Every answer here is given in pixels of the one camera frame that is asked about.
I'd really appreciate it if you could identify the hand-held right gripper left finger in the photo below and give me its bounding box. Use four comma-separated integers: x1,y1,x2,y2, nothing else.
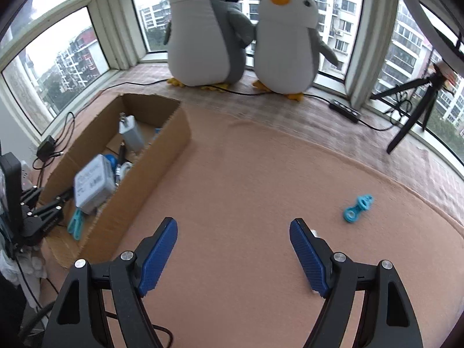
43,217,179,348

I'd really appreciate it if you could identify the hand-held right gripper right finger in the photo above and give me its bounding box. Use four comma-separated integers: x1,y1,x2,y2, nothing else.
289,218,424,348

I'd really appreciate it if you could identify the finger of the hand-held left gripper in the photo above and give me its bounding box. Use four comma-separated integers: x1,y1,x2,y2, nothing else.
20,186,43,208
29,188,75,223

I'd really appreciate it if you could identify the teal plastic clip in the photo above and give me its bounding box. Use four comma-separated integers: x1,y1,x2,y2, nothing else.
67,208,87,242

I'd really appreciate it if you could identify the silver white box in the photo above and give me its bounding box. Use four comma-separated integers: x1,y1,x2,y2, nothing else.
73,154,117,214

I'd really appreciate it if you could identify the brown cardboard box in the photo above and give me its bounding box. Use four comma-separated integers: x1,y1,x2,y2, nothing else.
38,93,192,271

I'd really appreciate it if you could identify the white wall charger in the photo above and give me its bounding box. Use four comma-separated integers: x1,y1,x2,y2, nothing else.
119,113,146,152

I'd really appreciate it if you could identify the person's left forearm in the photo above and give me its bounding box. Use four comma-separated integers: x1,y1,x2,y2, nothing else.
0,246,47,348

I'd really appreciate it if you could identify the black power adapter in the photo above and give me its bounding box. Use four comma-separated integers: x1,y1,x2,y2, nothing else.
38,135,57,162

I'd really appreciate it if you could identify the teal ringed holder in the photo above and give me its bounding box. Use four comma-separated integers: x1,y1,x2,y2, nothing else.
342,195,374,224

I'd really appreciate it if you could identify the checkered cloth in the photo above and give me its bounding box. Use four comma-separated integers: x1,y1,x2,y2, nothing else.
119,63,464,180

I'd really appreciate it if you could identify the black power strip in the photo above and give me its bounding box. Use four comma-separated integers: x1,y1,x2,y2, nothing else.
329,99,362,123

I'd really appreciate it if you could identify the black tripod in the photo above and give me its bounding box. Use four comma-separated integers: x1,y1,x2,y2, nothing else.
370,61,464,155

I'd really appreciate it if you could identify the small penguin plush toy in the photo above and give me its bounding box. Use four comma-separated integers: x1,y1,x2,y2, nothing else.
253,0,340,101

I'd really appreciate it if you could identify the large penguin plush toy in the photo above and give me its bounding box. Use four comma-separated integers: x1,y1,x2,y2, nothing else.
163,0,254,88

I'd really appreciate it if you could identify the dark adapter cable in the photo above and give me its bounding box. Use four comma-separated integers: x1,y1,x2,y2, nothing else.
32,112,77,169

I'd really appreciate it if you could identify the long black cable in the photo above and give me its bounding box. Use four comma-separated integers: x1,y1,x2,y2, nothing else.
87,79,331,103

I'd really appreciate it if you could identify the black ring light cable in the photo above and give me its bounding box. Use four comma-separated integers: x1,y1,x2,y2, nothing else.
358,90,414,132

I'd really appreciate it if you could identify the white window frame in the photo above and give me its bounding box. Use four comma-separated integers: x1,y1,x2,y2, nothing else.
0,0,464,146

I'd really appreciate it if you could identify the white ring light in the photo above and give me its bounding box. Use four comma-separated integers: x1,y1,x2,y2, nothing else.
392,0,464,56

